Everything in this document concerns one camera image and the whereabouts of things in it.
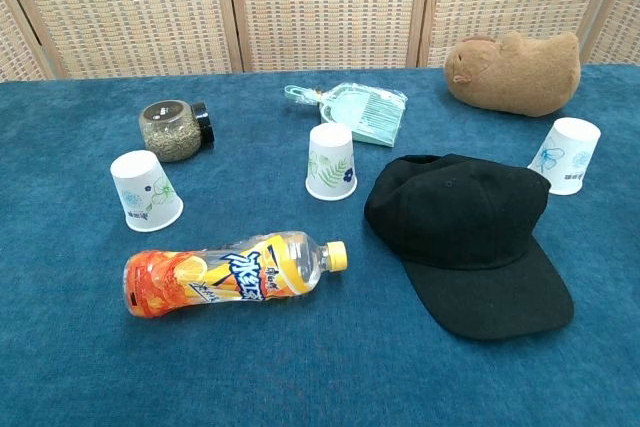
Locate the white paper cup green flower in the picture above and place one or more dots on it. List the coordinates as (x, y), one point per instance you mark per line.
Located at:
(145, 192)

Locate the white paper cup blue flower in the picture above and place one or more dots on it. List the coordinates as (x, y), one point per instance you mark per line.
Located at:
(570, 152)

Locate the white paper cup fern print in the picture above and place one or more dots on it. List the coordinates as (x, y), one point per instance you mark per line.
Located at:
(331, 162)

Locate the mint dustpan brush set packaged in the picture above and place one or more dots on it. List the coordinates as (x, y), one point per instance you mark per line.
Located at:
(370, 114)

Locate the orange iced tea bottle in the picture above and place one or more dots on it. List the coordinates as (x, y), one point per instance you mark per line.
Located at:
(220, 274)

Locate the black baseball cap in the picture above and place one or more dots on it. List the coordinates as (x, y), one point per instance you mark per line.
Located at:
(460, 227)

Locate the glass jar black lid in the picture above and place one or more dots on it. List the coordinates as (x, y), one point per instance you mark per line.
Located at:
(170, 132)

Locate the blue carpet table cover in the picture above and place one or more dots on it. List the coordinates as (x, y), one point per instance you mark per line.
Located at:
(310, 377)

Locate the brown capybara plush toy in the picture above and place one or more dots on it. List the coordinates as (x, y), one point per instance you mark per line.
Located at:
(520, 77)

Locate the woven folding screen wooden frame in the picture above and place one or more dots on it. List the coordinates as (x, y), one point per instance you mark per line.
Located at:
(325, 7)

